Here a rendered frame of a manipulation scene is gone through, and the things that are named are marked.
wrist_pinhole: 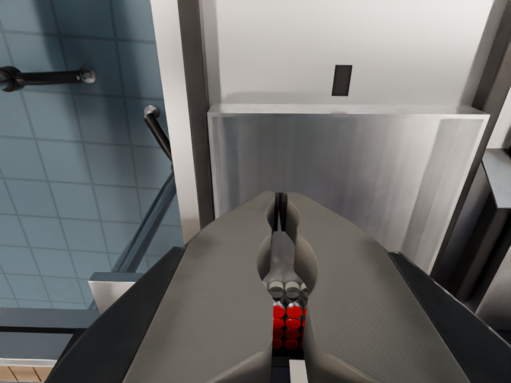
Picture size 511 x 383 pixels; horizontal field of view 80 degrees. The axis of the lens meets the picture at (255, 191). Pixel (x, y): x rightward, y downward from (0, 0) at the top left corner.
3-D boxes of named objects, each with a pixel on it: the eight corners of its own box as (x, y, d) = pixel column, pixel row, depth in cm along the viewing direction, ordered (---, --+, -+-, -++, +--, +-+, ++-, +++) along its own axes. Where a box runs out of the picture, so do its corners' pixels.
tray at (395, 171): (394, 325, 48) (402, 346, 45) (227, 321, 48) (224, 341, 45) (468, 105, 31) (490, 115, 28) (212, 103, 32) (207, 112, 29)
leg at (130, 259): (196, 172, 126) (119, 347, 59) (175, 172, 126) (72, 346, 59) (195, 152, 121) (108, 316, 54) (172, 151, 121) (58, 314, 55)
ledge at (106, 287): (188, 333, 53) (185, 343, 52) (114, 330, 54) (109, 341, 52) (179, 273, 46) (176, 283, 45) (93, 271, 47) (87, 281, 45)
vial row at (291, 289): (377, 293, 44) (388, 321, 40) (252, 290, 45) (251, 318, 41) (380, 282, 43) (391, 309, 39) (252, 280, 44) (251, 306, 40)
